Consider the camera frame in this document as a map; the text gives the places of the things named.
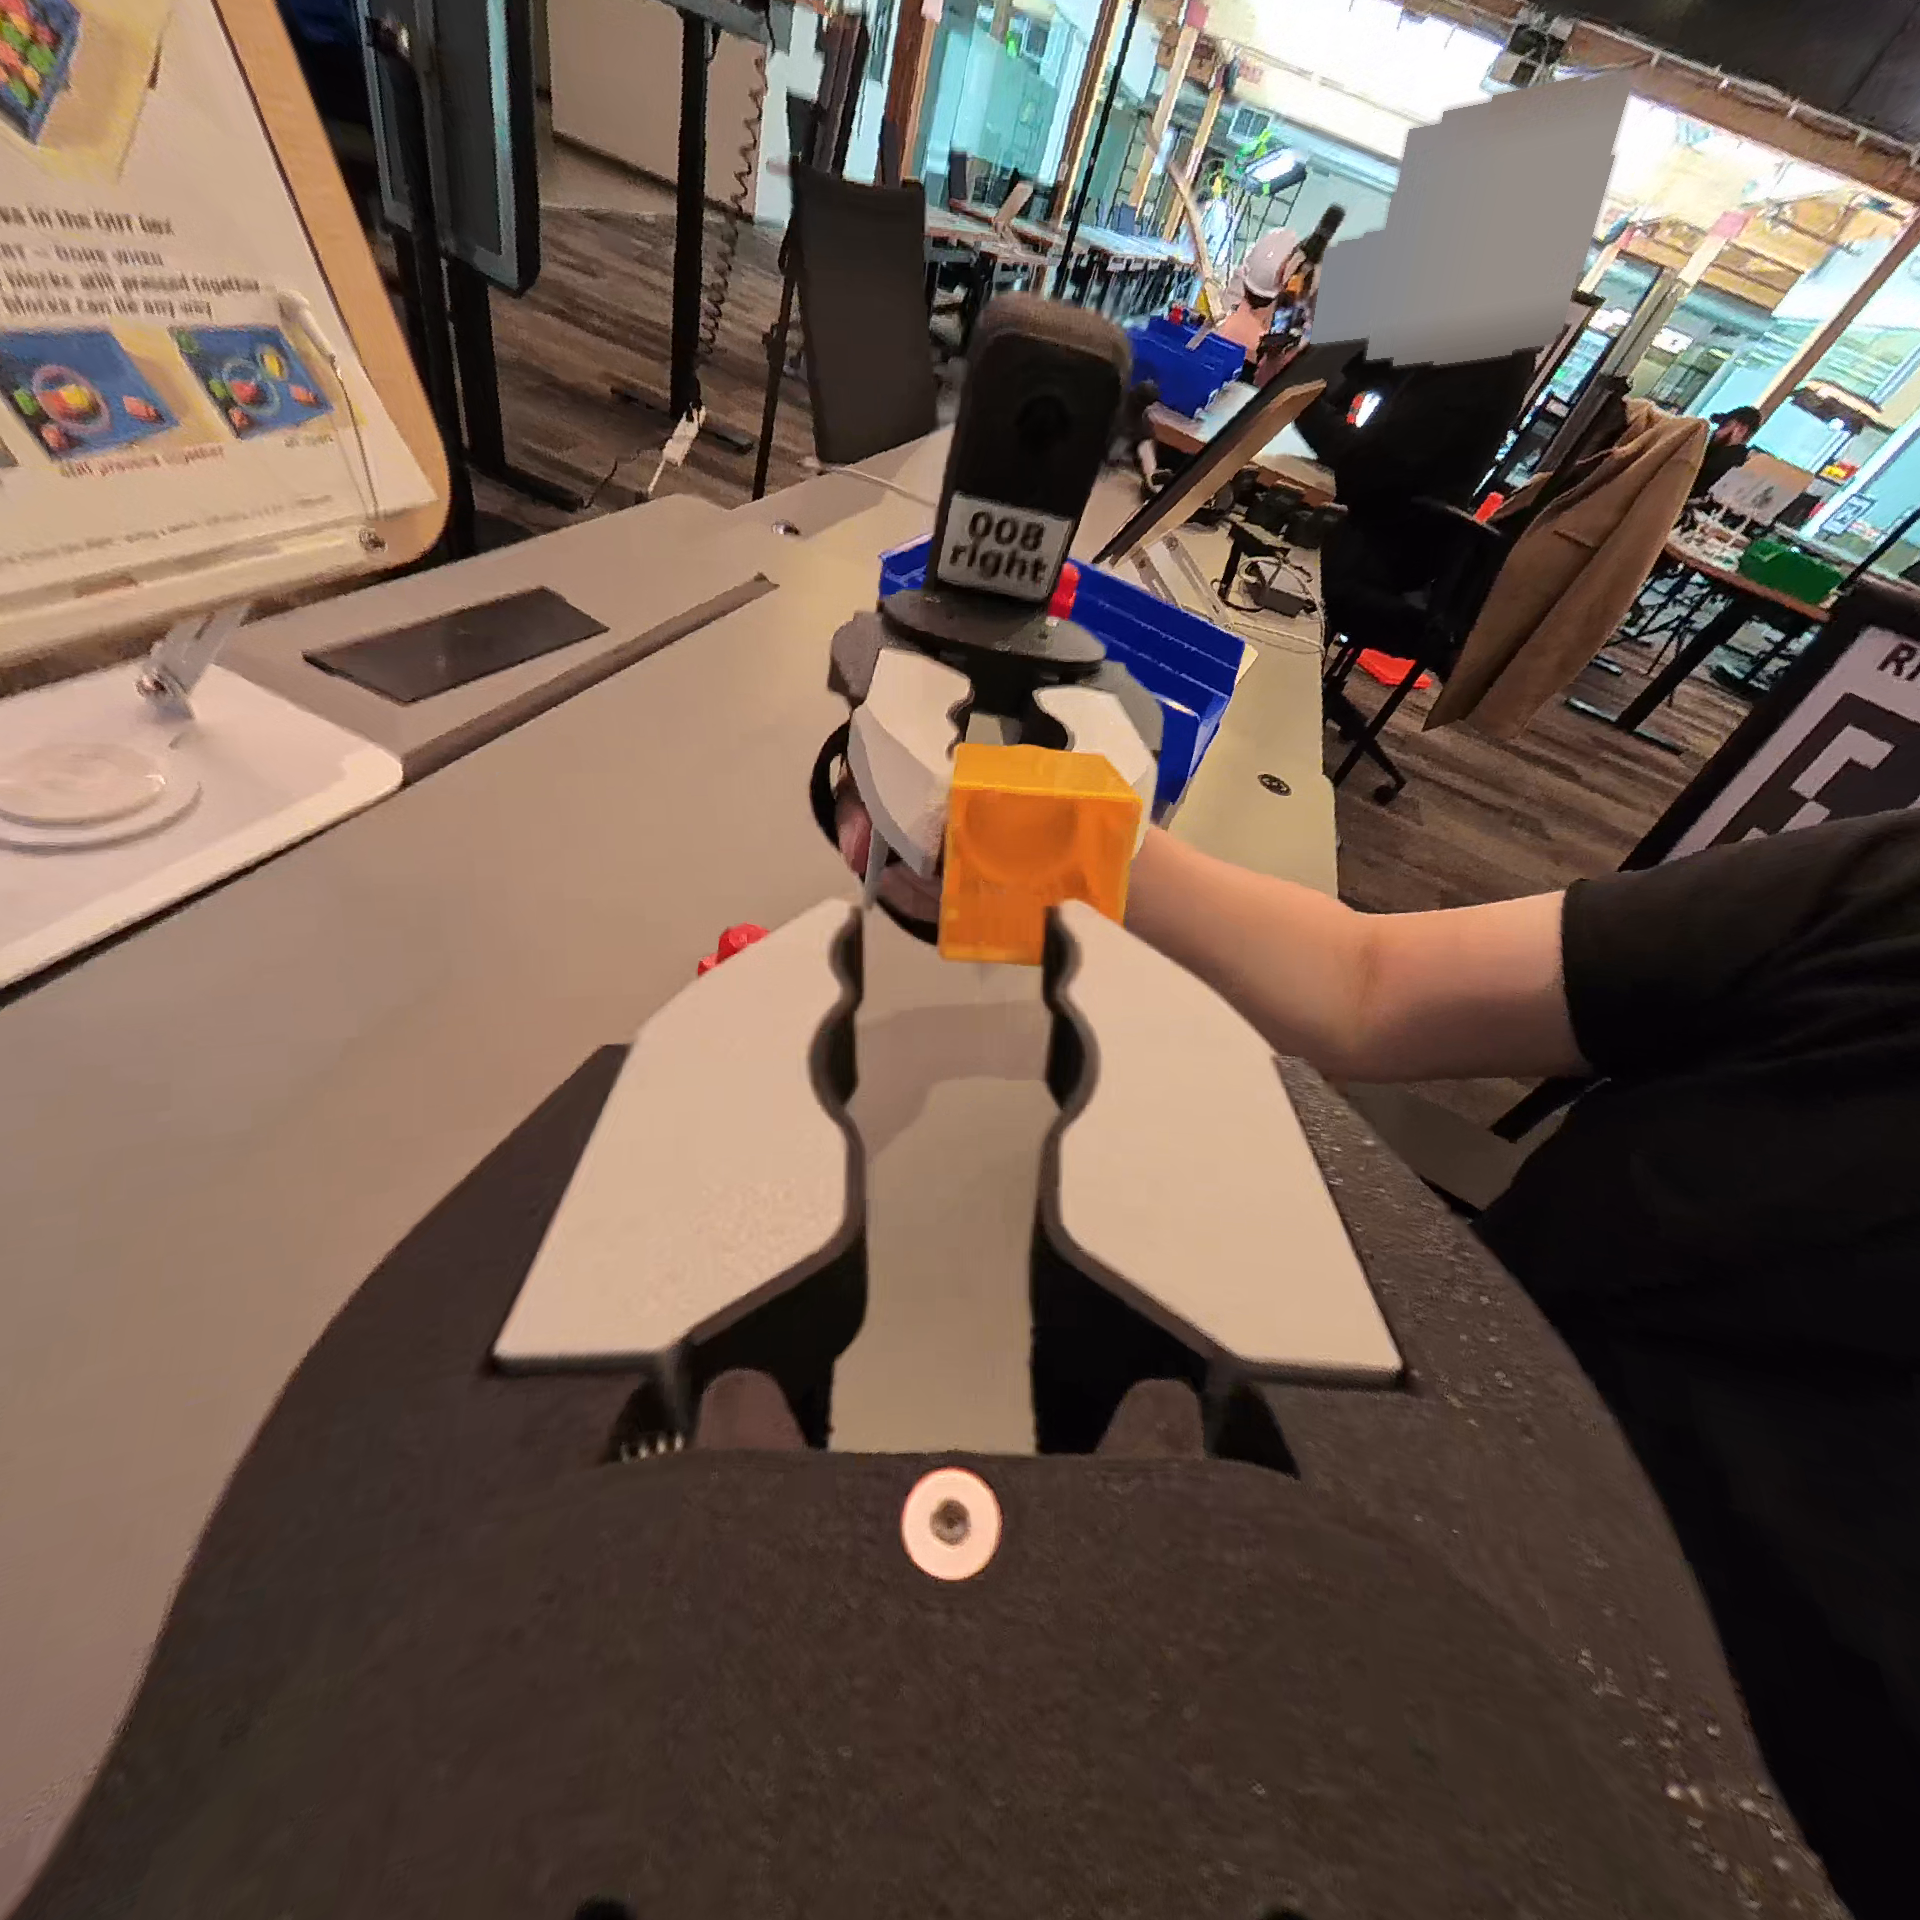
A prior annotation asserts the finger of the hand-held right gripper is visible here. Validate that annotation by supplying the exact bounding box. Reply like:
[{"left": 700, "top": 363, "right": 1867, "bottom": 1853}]
[
  {"left": 844, "top": 646, "right": 969, "bottom": 912},
  {"left": 1043, "top": 682, "right": 1162, "bottom": 830}
]

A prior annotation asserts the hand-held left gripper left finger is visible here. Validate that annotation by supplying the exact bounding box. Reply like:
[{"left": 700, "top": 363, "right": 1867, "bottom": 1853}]
[{"left": 491, "top": 901, "right": 869, "bottom": 1409}]

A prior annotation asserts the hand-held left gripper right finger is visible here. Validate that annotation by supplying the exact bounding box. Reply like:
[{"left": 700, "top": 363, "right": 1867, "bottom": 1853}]
[{"left": 1040, "top": 902, "right": 1408, "bottom": 1417}]

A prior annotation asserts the blue plastic bin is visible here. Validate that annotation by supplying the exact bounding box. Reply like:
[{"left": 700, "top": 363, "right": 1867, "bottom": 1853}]
[
  {"left": 1125, "top": 315, "right": 1249, "bottom": 421},
  {"left": 881, "top": 533, "right": 1249, "bottom": 816}
]

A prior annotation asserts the orange mega block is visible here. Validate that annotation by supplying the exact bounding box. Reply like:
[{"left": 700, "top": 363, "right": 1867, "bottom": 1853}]
[{"left": 938, "top": 745, "right": 1147, "bottom": 966}]

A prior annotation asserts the person's right forearm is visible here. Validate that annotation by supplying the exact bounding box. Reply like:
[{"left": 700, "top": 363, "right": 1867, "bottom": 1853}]
[{"left": 1125, "top": 825, "right": 1595, "bottom": 1086}]

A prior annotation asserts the person's right hand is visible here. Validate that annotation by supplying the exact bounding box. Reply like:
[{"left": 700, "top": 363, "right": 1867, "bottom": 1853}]
[{"left": 832, "top": 790, "right": 947, "bottom": 932}]

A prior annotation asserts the slanted display board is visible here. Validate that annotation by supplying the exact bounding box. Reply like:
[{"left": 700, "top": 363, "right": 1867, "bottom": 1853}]
[{"left": 1094, "top": 380, "right": 1331, "bottom": 569}]

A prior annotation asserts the black office chair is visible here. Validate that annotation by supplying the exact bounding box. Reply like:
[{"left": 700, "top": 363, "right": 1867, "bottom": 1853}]
[{"left": 1324, "top": 504, "right": 1505, "bottom": 804}]

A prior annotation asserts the wooden standing desk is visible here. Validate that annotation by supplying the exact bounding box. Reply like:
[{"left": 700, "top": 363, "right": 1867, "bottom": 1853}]
[{"left": 612, "top": 0, "right": 776, "bottom": 456}]

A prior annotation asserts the black rectangular pad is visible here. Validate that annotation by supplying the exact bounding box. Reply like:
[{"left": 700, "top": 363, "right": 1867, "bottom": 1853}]
[{"left": 305, "top": 587, "right": 611, "bottom": 705}]

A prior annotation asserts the brown coat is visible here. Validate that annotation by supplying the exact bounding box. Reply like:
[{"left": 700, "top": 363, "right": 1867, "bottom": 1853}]
[{"left": 1424, "top": 403, "right": 1712, "bottom": 741}]

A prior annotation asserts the person's black shirt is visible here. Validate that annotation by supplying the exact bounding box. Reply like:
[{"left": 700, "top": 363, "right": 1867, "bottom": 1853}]
[{"left": 1476, "top": 810, "right": 1920, "bottom": 1920}]

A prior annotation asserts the black white pattern sign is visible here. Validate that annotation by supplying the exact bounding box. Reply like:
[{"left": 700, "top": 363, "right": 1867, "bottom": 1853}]
[{"left": 1627, "top": 576, "right": 1920, "bottom": 875}]

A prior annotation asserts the green plastic bin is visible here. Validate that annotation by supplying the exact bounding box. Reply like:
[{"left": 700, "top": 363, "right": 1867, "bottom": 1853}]
[{"left": 1740, "top": 536, "right": 1844, "bottom": 606}]

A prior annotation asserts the printed instruction sheet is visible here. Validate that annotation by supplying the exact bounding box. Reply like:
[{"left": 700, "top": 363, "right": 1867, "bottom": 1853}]
[{"left": 0, "top": 0, "right": 441, "bottom": 606}]

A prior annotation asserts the coiled black cable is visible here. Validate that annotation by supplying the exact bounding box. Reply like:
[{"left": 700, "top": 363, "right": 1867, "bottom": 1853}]
[{"left": 701, "top": 82, "right": 754, "bottom": 337}]

